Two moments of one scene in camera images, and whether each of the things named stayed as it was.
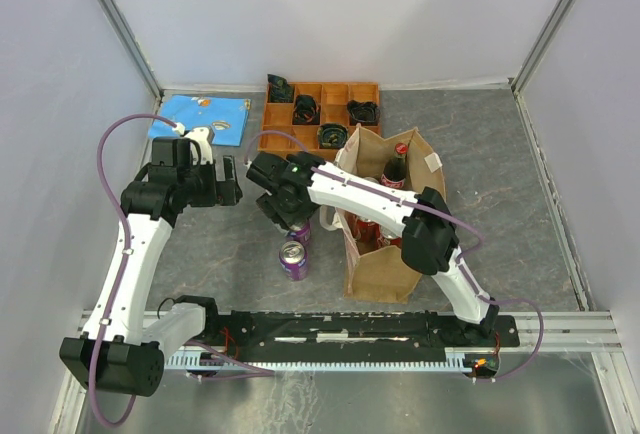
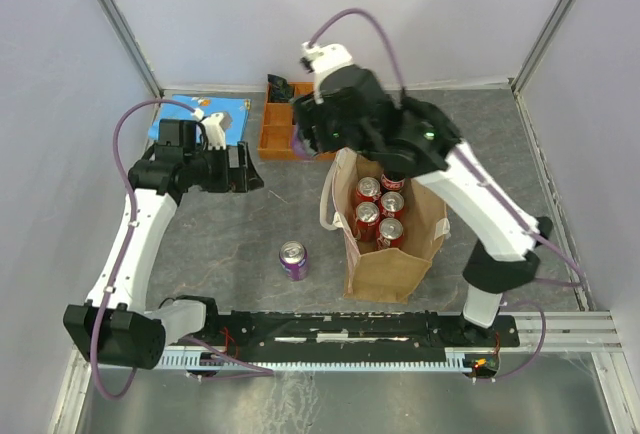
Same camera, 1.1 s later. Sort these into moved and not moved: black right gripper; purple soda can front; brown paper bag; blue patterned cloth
Moved: black right gripper
Not moved: purple soda can front; blue patterned cloth; brown paper bag
